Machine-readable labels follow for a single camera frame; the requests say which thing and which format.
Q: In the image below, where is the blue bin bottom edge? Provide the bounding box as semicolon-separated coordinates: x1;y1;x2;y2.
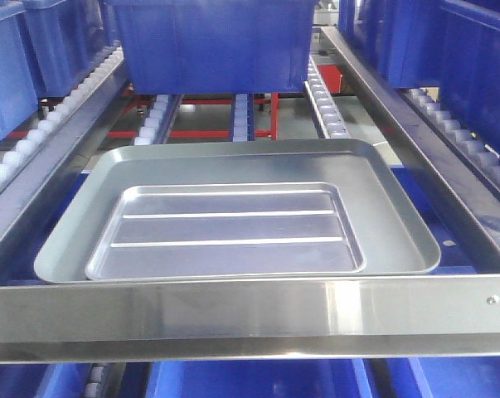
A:
145;359;377;397

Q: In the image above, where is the left white roller track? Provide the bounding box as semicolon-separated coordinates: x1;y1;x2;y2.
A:
132;95;183;146

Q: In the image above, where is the large blue bin centre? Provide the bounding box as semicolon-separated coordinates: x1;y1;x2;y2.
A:
111;1;315;95

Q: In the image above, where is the blue bin upper left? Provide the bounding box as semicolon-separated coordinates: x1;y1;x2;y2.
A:
0;1;37;141

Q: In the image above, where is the centre white roller track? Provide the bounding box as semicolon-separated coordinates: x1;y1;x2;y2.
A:
231;94;255;142

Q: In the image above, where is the steel front shelf rail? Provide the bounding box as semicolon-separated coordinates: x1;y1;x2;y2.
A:
0;274;500;363

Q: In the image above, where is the large grey metal tray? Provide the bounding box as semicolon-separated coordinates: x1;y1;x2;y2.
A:
34;139;441;283

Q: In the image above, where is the right white roller track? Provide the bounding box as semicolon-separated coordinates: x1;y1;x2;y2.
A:
303;56;351;139

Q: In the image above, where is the blue bin left shelf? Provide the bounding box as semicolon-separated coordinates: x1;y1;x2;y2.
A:
20;0;116;98

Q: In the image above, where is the blue bin right shelf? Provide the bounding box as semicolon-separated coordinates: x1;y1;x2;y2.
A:
338;1;500;154

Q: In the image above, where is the far left roller track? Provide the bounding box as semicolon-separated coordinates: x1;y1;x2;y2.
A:
0;46;124;192

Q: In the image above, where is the white roller track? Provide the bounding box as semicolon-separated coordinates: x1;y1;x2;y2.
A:
132;95;183;146
231;94;255;142
303;56;351;139

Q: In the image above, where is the far right roller track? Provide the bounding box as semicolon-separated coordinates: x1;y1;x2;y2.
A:
404;89;500;193

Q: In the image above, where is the ribbed silver metal tray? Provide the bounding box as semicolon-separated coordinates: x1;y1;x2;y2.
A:
85;182;366;280

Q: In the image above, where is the blue bin shelf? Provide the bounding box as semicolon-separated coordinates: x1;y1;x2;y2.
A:
338;1;500;154
20;0;116;98

